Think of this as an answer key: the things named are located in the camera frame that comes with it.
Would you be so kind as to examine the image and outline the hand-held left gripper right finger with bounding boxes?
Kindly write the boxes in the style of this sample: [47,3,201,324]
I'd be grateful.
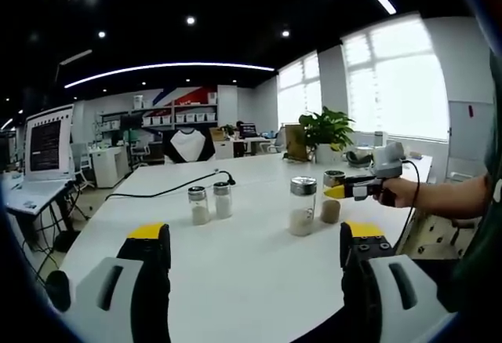
[339,221,452,343]

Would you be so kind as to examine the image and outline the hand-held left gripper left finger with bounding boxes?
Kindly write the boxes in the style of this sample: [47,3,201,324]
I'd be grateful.
[68,221,172,343]

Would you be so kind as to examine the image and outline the tall seasoning bottle brown powder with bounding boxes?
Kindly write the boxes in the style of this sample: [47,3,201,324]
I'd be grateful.
[322,169,347,225]

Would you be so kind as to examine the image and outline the tall seasoning bottle white grains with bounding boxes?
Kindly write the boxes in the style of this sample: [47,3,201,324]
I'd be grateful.
[289,176,318,237]

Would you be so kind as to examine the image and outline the small seasoning bottle beige powder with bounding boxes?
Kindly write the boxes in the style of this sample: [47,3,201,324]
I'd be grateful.
[187,186,211,226]

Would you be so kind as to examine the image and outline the small seasoning bottle white powder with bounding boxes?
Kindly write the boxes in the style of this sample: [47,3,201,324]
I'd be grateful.
[213,181,234,220]

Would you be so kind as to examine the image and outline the person's right hand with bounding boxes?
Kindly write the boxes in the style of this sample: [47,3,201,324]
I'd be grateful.
[376,180,417,209]

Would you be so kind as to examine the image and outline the dark grey headset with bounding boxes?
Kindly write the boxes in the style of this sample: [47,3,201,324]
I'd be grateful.
[346,149,373,168]

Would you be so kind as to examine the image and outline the green potted plant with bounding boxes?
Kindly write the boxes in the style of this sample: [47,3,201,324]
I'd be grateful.
[298,106,356,165]

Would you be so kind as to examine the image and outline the wide window with blinds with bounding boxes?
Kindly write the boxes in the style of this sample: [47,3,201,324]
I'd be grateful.
[340,13,450,142]

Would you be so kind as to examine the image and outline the brown cardboard box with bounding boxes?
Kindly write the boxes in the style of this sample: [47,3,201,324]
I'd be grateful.
[284,124,311,162]

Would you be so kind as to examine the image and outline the white board panel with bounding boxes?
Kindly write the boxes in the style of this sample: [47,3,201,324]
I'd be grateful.
[446,99,496,175]

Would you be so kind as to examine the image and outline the narrow window with blinds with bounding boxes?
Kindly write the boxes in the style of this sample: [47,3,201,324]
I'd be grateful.
[276,50,322,128]

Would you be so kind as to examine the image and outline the person's dark green shirt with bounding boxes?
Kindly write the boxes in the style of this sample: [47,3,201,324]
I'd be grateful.
[438,50,502,315]

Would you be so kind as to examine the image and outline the white desk cabinet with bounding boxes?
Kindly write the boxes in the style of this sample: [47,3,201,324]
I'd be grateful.
[89,146,130,189]

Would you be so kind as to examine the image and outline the white office desk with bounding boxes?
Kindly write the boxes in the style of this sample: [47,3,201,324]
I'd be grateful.
[214,137,275,159]

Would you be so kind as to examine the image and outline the black monitor on stand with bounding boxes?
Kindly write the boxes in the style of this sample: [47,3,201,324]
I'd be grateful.
[119,114,142,132]

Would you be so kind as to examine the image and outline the shelf with white bins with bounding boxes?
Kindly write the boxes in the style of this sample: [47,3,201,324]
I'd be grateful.
[97,91,219,130]

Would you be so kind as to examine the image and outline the white laptop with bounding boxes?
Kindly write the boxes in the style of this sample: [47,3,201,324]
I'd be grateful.
[2,103,75,214]

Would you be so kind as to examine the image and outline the curved ceiling light strip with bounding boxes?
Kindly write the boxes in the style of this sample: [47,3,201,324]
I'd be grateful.
[64,62,275,89]

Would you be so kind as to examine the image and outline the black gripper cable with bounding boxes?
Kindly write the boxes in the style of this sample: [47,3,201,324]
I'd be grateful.
[391,158,421,256]

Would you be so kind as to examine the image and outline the white frame with holes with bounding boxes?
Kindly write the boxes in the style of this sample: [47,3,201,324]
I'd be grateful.
[398,209,486,260]

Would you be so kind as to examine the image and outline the black table cable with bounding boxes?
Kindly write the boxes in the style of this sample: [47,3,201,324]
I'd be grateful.
[104,169,237,202]

